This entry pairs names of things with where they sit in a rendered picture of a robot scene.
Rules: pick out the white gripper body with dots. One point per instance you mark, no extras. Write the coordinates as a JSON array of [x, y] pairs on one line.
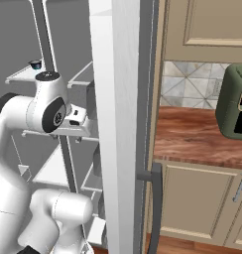
[[80, 129]]

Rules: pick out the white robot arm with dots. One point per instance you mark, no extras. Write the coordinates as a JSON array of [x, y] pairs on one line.
[[10, 185]]

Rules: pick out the white glass fridge shelf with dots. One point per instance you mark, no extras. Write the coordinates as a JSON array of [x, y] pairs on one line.
[[22, 74], [92, 180], [82, 76], [97, 231], [57, 167]]

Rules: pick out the white and grey fridge door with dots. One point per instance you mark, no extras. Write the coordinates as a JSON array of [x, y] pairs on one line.
[[116, 99]]

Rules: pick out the dark grey door bin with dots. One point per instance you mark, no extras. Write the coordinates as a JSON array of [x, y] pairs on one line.
[[97, 160], [91, 99]]

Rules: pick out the small dark blue jar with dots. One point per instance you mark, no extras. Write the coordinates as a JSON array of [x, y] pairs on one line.
[[35, 64]]

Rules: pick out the beige base cupboard door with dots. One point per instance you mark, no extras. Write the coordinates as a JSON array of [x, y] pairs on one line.
[[240, 228], [195, 201]]

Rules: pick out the green toaster oven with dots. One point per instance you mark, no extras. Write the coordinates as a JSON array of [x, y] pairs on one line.
[[233, 102]]

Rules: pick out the grey wall socket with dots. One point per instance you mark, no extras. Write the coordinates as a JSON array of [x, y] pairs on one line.
[[217, 87]]

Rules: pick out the beige wall cupboard door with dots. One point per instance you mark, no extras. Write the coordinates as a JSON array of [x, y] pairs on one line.
[[209, 26]]

